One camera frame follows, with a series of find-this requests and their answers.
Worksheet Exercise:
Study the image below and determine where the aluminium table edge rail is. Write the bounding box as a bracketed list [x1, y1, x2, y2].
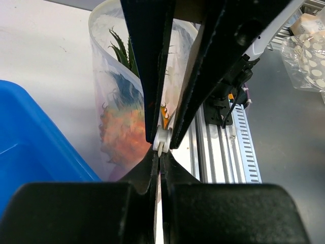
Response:
[190, 106, 248, 184]

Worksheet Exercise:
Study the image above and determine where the orange toy pineapple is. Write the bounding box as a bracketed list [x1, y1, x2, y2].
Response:
[99, 28, 175, 170]

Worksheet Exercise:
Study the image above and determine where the spare clear dotted bag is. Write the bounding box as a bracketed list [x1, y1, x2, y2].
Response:
[281, 31, 324, 93]

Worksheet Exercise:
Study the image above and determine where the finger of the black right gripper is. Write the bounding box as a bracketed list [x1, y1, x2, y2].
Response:
[121, 1, 176, 142]
[170, 1, 296, 149]

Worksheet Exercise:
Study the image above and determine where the clear zip top bag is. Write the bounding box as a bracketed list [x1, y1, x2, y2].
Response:
[88, 1, 197, 181]

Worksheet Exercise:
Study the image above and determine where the blue plastic tray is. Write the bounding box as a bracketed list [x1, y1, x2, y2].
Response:
[1, 80, 100, 211]

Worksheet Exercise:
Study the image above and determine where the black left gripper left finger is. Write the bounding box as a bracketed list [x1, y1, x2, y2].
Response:
[1, 150, 158, 243]

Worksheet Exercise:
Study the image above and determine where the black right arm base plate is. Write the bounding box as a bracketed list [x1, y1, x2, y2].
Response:
[203, 97, 231, 127]

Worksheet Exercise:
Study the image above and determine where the white slotted cable duct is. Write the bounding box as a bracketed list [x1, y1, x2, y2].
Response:
[233, 105, 262, 184]

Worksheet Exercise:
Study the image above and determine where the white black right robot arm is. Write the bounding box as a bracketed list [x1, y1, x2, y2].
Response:
[121, 1, 302, 149]

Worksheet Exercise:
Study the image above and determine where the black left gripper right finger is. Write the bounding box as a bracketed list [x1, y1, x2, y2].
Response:
[159, 152, 310, 243]

